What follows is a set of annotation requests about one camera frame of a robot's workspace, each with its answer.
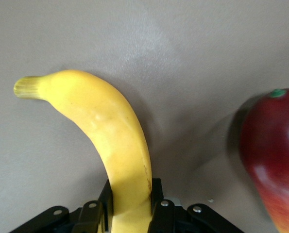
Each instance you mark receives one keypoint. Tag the yellow banana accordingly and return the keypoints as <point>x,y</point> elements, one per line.
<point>110,126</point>

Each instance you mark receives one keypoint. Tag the red mango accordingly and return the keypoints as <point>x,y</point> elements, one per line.
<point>273,155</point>

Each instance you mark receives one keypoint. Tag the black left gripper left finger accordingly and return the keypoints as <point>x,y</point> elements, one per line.
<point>93,216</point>

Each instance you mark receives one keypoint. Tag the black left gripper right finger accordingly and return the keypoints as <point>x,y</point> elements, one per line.
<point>162,216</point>

